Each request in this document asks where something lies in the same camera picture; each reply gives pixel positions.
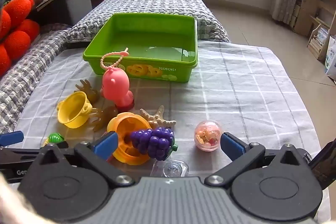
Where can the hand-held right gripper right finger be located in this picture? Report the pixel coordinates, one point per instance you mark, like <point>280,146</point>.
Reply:
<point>231,146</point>

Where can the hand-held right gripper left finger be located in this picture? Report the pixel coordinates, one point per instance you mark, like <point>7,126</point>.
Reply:
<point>106,145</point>

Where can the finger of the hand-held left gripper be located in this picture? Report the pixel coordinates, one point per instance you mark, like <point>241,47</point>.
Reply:
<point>10,138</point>
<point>21,154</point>

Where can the clear capsule ball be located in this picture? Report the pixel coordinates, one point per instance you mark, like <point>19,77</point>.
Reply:
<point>208,136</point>

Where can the orange pumpkin toy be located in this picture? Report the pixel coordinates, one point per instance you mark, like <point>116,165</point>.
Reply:
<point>123,124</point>

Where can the brown octopus toy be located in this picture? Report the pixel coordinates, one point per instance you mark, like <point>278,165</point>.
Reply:
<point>105,115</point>
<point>92,96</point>

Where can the toy corn cob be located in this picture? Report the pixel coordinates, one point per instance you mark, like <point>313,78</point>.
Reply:
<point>53,138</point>

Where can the yellow toy pot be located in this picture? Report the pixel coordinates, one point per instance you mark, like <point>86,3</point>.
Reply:
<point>73,111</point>

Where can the purple grapes toy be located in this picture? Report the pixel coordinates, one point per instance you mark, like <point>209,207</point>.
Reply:
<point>157,143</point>

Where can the beige starfish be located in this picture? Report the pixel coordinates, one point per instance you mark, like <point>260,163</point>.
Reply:
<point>157,119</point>

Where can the clear plastic case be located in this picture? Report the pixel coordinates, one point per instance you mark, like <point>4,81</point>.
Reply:
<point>170,167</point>

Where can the orange robot toy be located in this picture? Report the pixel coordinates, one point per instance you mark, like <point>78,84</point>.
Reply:
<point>115,82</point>

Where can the green plastic box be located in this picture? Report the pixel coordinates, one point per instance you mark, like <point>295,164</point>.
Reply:
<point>147,37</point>

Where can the person's left forearm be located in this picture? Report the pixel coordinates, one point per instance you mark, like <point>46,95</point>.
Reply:
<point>15,203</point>

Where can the grey checked cloth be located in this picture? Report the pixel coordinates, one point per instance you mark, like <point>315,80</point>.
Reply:
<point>236,98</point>

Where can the grey plaid sofa cover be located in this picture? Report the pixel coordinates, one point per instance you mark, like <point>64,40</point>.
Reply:
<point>23,77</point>

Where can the orange plush toy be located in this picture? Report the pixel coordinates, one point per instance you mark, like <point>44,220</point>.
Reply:
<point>15,40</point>

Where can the white printed carton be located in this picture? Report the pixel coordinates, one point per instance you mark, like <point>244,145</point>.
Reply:
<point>331,56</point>

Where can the grey sofa armrest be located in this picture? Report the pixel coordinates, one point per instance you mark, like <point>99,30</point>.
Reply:
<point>77,5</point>

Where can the grey quilted cushion cover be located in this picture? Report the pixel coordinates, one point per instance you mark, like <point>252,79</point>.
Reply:
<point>157,2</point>

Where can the wooden shelf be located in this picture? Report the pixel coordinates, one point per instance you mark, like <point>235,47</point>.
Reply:
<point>311,8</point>

